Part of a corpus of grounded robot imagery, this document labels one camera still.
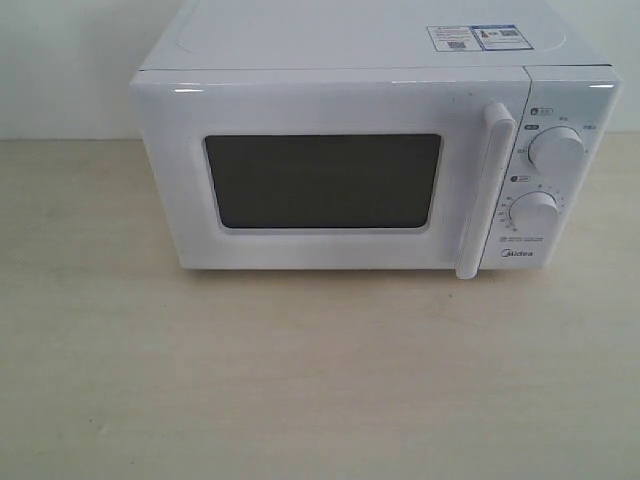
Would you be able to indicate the white microwave door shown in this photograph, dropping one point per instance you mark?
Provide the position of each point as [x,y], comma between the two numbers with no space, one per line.
[331,169]

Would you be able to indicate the white Midea microwave body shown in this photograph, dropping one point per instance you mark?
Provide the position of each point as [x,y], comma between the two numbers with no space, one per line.
[572,84]

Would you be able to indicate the lower white timer knob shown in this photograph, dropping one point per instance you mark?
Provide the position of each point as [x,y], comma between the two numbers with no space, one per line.
[535,213]

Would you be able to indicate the upper white power knob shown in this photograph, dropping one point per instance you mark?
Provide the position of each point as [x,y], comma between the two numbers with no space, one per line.
[556,151]

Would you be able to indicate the blue white warning sticker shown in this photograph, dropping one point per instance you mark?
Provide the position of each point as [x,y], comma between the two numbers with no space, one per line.
[478,38]

